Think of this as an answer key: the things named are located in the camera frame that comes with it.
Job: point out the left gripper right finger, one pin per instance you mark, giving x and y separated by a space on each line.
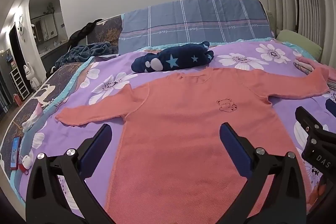
285 201

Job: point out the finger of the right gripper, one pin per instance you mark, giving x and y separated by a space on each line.
331 106
307 121

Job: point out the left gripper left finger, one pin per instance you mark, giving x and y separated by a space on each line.
45 200

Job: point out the coral pink long-sleeve shirt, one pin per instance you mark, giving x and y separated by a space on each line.
171 166

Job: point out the stack of folded clothes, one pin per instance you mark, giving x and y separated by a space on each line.
308 65

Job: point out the person's right hand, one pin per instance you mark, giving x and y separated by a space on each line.
318 190

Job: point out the small white red toy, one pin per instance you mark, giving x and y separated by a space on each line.
26 164

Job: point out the smartphone with red case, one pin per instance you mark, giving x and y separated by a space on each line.
15 153

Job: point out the green pillow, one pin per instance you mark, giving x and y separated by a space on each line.
294 38

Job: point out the white sock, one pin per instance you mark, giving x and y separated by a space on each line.
37 113

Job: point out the purple floral bed sheet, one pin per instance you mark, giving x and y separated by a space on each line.
106 78

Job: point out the white bear figurine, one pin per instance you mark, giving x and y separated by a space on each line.
30 76

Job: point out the white shelf rack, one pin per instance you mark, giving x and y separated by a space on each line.
19 84

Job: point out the navy star-patterned folded garment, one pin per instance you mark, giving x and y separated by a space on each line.
174 58

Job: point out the teal fuzzy blanket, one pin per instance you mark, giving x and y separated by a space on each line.
83 53

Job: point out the black garment on headboard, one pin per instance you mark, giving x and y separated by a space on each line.
79 35

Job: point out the blue plaid pillow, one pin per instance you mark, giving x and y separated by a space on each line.
193 21

